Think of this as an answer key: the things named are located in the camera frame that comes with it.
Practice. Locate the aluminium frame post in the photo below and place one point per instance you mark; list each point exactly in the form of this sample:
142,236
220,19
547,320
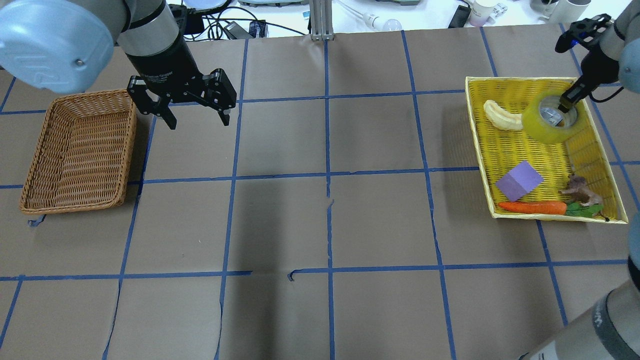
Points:
321,20

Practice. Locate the orange toy carrot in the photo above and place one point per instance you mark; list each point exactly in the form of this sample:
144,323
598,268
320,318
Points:
553,207

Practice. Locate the yellow tape roll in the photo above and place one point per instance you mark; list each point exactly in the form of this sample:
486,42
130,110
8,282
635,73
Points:
534,126

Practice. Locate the black power adapter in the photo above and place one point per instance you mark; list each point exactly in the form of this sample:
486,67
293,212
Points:
460,16

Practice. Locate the brown wicker basket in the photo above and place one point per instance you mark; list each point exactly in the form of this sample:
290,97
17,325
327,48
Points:
83,156

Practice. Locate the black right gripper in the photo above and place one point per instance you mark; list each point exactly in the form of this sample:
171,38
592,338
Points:
594,65

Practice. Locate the lavender white cup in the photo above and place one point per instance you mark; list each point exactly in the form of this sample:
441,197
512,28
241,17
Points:
481,11

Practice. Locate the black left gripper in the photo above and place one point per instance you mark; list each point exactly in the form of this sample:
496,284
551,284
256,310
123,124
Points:
162,64

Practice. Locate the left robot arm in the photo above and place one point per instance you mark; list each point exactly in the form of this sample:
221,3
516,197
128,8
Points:
64,45

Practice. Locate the brown toy animal figure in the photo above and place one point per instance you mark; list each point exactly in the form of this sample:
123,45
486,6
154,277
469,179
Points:
577,188

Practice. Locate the purple foam cube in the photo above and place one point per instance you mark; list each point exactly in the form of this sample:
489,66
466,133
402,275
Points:
519,181

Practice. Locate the light bulb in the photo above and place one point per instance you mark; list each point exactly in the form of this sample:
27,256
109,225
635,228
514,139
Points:
381,23

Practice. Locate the yellow woven tray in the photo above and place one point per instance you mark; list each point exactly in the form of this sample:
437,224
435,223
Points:
498,151

